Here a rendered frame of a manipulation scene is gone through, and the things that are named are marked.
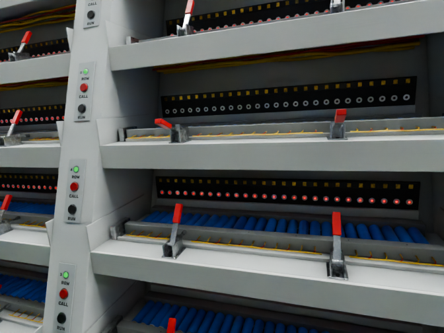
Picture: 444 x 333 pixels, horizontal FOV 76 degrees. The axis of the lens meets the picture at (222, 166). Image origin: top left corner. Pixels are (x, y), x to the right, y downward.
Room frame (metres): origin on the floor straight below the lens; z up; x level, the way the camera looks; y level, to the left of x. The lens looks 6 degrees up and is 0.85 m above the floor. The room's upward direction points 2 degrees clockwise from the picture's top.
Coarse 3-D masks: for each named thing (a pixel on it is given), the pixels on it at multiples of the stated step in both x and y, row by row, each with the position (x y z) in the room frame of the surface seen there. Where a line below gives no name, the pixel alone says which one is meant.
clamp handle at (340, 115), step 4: (336, 112) 0.35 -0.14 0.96; (340, 112) 0.35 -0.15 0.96; (344, 112) 0.35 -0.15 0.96; (336, 116) 0.36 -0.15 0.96; (340, 116) 0.36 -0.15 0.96; (344, 116) 0.36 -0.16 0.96; (336, 120) 0.38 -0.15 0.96; (340, 120) 0.37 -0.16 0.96; (336, 124) 0.40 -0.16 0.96; (340, 124) 0.40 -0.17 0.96
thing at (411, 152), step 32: (96, 128) 0.53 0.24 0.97; (128, 128) 0.59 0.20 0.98; (128, 160) 0.53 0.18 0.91; (160, 160) 0.51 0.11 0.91; (192, 160) 0.49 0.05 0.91; (224, 160) 0.47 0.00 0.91; (256, 160) 0.45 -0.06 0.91; (288, 160) 0.44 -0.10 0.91; (320, 160) 0.42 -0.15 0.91; (352, 160) 0.41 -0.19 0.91; (384, 160) 0.39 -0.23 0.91; (416, 160) 0.38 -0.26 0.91
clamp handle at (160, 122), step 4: (156, 120) 0.44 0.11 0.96; (160, 120) 0.43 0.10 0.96; (164, 120) 0.44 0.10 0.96; (160, 124) 0.44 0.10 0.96; (164, 124) 0.44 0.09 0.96; (168, 124) 0.46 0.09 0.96; (168, 128) 0.46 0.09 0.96; (172, 128) 0.47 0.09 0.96; (176, 128) 0.50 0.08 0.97; (176, 132) 0.50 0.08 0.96
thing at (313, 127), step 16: (160, 128) 0.55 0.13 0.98; (192, 128) 0.53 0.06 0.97; (208, 128) 0.52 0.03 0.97; (224, 128) 0.51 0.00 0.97; (240, 128) 0.50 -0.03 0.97; (256, 128) 0.49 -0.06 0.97; (272, 128) 0.48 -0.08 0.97; (288, 128) 0.47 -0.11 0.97; (304, 128) 0.47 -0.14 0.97; (320, 128) 0.46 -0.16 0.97; (352, 128) 0.44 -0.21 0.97; (368, 128) 0.44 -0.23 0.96; (384, 128) 0.43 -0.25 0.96; (400, 128) 0.42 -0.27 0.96; (416, 128) 0.42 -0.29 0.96; (432, 128) 0.41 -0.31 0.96
